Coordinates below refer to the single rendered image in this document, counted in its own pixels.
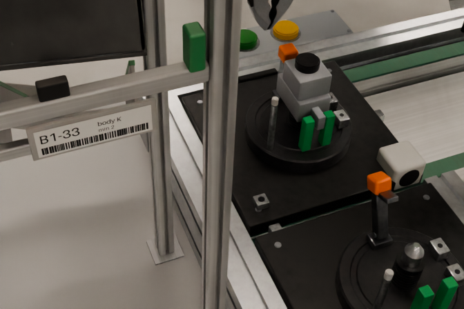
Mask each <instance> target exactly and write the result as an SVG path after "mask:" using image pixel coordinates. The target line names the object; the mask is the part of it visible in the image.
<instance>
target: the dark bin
mask: <svg viewBox="0 0 464 309"><path fill-rule="evenodd" d="M146 55H147V47H146V35H145V27H144V14H143V7H142V0H0V71H4V70H17V69H24V68H36V67H44V66H56V65H63V64H70V63H83V62H90V61H103V60H109V59H122V58H129V57H142V56H146Z"/></svg>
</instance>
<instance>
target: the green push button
mask: <svg viewBox="0 0 464 309"><path fill-rule="evenodd" d="M257 42H258V36H257V34H256V33H254V32H253V31H251V30H247V29H241V33H240V49H243V50H248V49H252V48H254V47H255V46H256V45H257Z"/></svg>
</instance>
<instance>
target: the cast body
mask: <svg viewBox="0 0 464 309"><path fill-rule="evenodd" d="M331 78H332V75H331V73H330V72H329V71H328V69H327V68H326V67H325V65H324V64H323V63H322V62H321V60H320V59H319V57H318V56H317V55H316V54H312V53H310V52H304V53H301V54H299V55H298V56H297V57H296V58H295V59H290V60H286V61H285V62H284V69H283V72H281V73H279V74H278V80H277V88H276V91H277V93H278V94H279V95H280V97H281V99H282V100H283V101H284V103H285V105H286V106H287V107H288V109H289V111H290V112H291V114H292V115H293V117H294V118H295V120H296V121H297V122H301V121H302V118H303V117H308V116H312V118H313V120H314V121H315V124H314V127H315V128H316V130H321V129H323V128H324V126H325V119H326V116H325V115H324V114H323V112H326V111H329V106H330V102H331V96H330V95H329V90H330V85H331Z"/></svg>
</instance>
